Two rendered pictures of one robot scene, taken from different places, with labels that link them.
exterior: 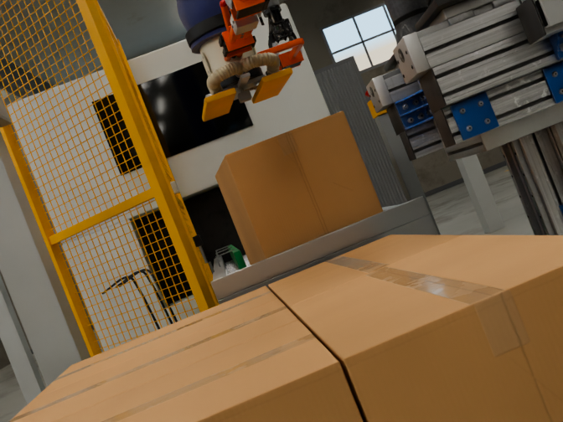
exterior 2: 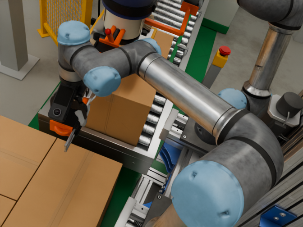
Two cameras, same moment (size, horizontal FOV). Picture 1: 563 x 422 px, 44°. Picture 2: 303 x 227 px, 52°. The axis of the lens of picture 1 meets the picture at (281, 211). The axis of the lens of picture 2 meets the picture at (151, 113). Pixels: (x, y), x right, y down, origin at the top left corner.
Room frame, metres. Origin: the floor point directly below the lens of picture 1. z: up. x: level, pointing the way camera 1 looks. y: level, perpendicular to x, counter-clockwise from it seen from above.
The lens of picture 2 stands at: (1.19, -0.41, 2.08)
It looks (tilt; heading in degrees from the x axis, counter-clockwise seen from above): 50 degrees down; 6
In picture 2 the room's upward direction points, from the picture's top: 21 degrees clockwise
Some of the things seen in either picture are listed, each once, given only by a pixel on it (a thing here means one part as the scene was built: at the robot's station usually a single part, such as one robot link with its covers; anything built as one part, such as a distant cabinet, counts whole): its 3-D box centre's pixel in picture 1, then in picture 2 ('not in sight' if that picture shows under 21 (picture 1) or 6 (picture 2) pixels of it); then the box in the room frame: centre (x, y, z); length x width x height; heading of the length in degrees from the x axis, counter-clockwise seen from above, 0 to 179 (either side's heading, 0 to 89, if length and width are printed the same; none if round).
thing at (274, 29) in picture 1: (277, 24); not in sight; (2.61, -0.25, 1.39); 0.09 x 0.08 x 0.12; 9
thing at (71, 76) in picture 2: not in sight; (71, 67); (1.72, -0.11, 1.47); 0.08 x 0.08 x 0.05
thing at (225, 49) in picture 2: not in sight; (224, 51); (2.72, -0.51, 1.02); 0.07 x 0.07 x 0.04
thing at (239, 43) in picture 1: (237, 41); (105, 53); (2.06, -0.06, 1.25); 0.10 x 0.08 x 0.06; 98
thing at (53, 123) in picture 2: (245, 2); (66, 119); (1.71, -0.11, 1.24); 0.08 x 0.07 x 0.05; 8
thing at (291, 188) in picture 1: (292, 199); (123, 80); (2.43, -0.05, 0.75); 0.60 x 0.40 x 0.40; 9
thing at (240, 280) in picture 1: (321, 247); (96, 136); (2.10, -0.07, 0.58); 0.70 x 0.03 x 0.06; 96
